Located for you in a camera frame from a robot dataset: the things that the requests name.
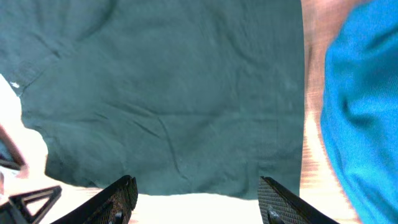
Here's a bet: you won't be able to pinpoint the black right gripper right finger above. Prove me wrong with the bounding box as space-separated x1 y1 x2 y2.
257 177 338 224

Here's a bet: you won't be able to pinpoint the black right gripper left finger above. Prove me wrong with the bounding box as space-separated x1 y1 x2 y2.
52 175 138 224

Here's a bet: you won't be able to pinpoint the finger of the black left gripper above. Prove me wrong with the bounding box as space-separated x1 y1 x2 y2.
1 124 28 177
1 185 62 224

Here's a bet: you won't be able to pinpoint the black shorts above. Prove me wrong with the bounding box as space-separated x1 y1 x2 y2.
1 0 304 199

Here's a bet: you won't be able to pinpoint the blue shirt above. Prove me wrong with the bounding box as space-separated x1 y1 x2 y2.
320 0 397 223

